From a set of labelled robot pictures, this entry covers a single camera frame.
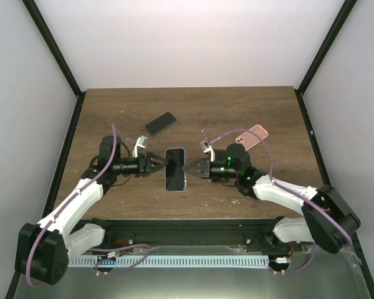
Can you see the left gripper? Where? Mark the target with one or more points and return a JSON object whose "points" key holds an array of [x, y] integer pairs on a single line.
{"points": [[145, 165]]}

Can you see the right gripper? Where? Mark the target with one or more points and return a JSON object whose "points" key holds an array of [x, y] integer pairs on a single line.
{"points": [[204, 169]]}

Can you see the blue-edged dark phone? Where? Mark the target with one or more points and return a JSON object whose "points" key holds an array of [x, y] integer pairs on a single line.
{"points": [[175, 178], [161, 123]]}

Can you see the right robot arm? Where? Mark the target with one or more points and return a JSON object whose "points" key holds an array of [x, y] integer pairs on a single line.
{"points": [[325, 219]]}

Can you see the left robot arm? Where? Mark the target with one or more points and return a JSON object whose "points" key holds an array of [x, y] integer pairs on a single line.
{"points": [[45, 249]]}

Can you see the pink phone case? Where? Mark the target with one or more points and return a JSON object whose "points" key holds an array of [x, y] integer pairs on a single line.
{"points": [[252, 138]]}

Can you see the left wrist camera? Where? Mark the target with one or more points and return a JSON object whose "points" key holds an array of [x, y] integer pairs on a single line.
{"points": [[140, 144]]}

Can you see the black aluminium frame rail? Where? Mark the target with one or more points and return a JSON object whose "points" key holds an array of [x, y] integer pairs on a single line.
{"points": [[254, 234]]}

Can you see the white slotted cable duct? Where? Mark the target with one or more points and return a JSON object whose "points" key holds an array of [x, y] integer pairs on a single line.
{"points": [[175, 261]]}

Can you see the left black frame post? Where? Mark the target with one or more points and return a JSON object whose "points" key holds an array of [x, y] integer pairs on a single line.
{"points": [[39, 21]]}

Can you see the black frame post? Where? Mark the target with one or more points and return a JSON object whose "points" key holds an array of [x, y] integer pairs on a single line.
{"points": [[39, 21], [329, 39]]}

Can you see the right black frame post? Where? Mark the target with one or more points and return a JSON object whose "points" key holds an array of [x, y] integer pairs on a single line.
{"points": [[329, 39]]}

